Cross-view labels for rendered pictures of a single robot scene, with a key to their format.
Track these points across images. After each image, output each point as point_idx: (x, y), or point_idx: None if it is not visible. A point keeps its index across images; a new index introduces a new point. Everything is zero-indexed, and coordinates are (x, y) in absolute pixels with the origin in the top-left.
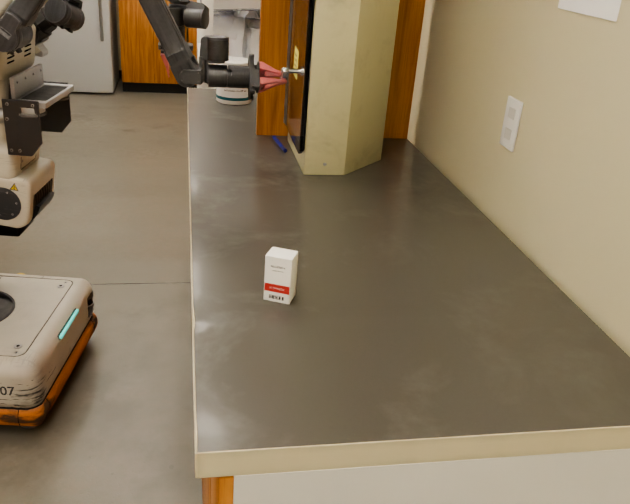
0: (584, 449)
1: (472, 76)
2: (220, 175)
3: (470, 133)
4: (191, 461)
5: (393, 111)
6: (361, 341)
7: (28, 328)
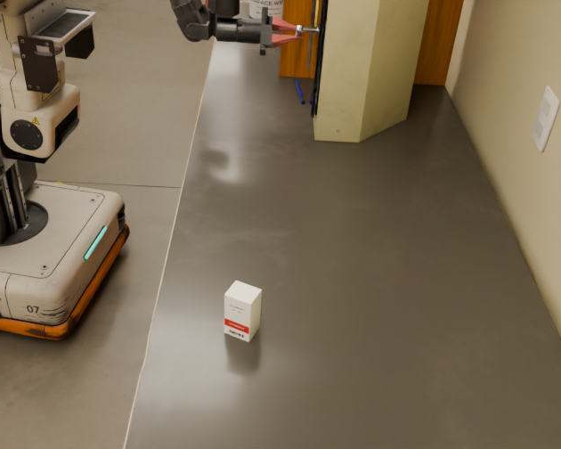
0: None
1: (515, 42)
2: (225, 138)
3: (505, 108)
4: None
5: (431, 55)
6: (313, 405)
7: (56, 247)
